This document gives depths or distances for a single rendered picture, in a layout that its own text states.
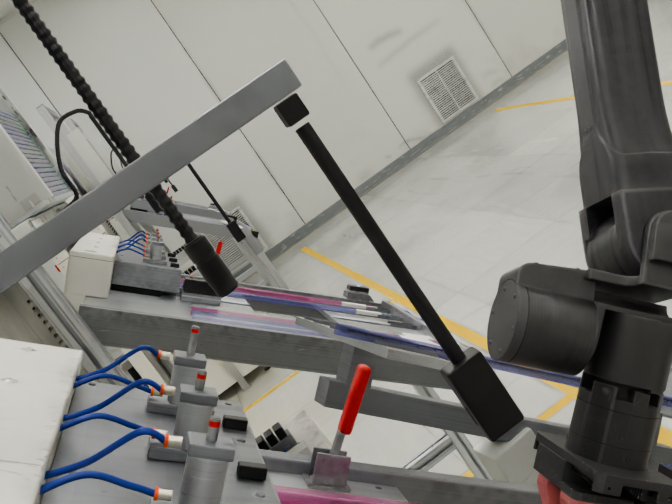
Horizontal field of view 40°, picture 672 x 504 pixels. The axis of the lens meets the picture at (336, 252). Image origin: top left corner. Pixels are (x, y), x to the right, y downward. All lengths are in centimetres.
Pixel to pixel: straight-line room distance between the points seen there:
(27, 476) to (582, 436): 37
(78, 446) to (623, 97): 44
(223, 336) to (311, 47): 691
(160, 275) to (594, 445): 133
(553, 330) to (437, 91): 802
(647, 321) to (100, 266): 125
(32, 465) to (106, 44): 780
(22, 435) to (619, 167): 43
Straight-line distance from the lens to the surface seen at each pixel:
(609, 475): 64
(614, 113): 69
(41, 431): 55
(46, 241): 43
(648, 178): 68
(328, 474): 80
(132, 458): 59
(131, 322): 156
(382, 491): 83
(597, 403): 66
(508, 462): 112
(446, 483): 86
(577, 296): 65
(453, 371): 47
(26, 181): 166
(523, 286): 63
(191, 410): 59
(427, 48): 864
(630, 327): 65
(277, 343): 159
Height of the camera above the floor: 135
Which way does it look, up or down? 11 degrees down
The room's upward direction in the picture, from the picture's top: 34 degrees counter-clockwise
